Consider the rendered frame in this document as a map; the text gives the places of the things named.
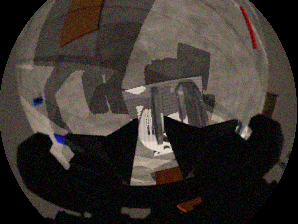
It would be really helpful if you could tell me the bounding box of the dark blue flat bar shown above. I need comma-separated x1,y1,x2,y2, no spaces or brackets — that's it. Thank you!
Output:
53,133,68,147

